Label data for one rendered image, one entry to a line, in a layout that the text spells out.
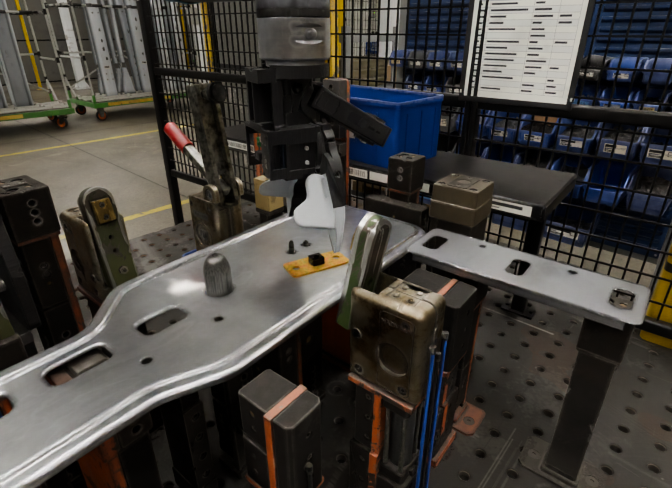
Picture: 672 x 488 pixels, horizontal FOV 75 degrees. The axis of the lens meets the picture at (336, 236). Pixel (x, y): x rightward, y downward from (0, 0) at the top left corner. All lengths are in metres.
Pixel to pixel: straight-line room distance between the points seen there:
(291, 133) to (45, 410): 0.33
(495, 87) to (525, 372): 0.57
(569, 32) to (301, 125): 0.60
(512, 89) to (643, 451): 0.67
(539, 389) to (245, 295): 0.58
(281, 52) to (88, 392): 0.36
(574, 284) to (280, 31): 0.45
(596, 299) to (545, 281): 0.06
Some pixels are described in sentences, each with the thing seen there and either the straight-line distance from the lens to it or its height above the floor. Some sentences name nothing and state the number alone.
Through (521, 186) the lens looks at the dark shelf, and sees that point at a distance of 0.86.
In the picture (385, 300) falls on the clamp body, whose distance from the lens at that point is 0.44.
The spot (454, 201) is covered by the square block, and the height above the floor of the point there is 1.04.
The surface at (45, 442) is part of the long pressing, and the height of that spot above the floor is 1.00.
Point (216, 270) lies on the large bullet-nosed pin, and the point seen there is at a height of 1.03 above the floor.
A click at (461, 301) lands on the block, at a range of 0.57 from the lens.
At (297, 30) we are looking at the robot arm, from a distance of 0.47.
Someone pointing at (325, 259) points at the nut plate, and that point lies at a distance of 0.59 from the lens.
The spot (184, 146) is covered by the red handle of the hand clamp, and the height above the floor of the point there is 1.12.
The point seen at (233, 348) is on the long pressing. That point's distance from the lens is 0.46.
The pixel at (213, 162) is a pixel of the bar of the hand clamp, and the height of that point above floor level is 1.11.
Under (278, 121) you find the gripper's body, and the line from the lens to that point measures 0.48.
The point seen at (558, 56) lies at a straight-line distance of 0.96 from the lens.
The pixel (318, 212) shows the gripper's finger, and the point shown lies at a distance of 0.49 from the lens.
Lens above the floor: 1.28
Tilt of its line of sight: 25 degrees down
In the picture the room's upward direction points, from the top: straight up
